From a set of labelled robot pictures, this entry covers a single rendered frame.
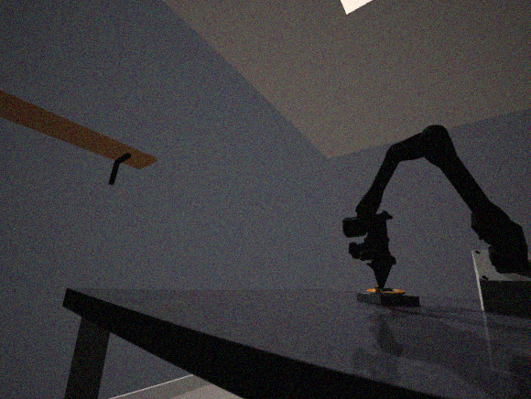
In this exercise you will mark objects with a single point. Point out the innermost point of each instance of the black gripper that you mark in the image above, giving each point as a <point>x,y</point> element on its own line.
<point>378,252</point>

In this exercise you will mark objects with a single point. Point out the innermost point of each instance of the orange round plate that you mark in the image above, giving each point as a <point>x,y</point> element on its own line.
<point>376,291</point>

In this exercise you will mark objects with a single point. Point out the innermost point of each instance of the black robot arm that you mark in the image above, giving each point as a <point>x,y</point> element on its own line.
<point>508,250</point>

